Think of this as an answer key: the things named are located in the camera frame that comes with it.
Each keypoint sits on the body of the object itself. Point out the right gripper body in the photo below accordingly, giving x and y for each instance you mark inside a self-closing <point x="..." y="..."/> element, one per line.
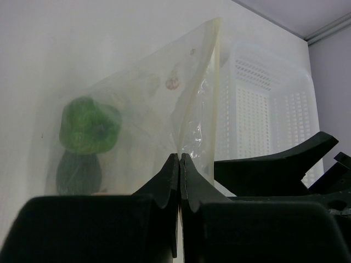
<point x="332" y="190"/>

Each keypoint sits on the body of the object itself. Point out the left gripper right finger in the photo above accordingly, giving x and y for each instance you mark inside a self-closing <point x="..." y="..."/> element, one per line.
<point x="219" y="229"/>

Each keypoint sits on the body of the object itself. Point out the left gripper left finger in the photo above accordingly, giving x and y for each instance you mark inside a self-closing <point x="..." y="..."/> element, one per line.
<point x="141" y="227"/>

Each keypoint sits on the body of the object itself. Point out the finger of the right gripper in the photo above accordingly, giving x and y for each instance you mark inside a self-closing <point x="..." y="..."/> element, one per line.
<point x="279" y="174"/>

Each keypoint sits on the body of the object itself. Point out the clear zip top bag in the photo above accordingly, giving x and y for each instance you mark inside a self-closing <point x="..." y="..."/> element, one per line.
<point x="168" y="104"/>

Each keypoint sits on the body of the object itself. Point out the fake green bell pepper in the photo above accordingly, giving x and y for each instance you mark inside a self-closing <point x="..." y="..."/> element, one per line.
<point x="89" y="127"/>

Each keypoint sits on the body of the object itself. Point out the fake dark green vegetable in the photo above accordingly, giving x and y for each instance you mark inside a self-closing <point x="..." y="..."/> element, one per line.
<point x="78" y="174"/>

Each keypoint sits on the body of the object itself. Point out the clear plastic basket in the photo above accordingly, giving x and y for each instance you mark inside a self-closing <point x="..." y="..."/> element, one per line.
<point x="266" y="104"/>

